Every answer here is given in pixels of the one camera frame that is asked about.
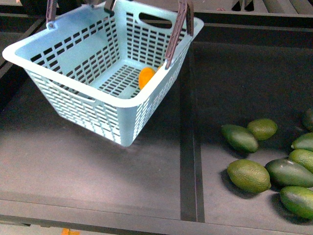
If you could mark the yellow mango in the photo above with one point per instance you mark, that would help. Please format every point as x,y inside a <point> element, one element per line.
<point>145,76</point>

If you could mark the light blue plastic basket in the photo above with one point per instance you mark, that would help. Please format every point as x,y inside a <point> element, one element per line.
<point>87,67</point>

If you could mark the dark green avocado left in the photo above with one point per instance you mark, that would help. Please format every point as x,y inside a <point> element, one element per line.
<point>240,138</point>

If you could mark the dark green avocado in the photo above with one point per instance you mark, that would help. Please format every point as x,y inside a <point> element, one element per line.
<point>284,172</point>
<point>240,138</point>

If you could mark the green lime back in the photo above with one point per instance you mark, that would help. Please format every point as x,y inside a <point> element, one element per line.
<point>262,129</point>

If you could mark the black fruit display shelf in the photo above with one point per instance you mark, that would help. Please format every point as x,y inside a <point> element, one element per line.
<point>172,180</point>

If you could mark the green lime front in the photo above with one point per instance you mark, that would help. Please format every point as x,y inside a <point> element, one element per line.
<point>249,176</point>

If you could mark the dark green avocado right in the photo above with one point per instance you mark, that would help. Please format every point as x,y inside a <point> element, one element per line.
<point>284,172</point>

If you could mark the green avocado far right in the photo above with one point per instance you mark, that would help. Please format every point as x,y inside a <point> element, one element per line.
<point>304,141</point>

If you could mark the green avocado bottom right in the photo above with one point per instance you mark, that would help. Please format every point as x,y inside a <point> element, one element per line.
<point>298,200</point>

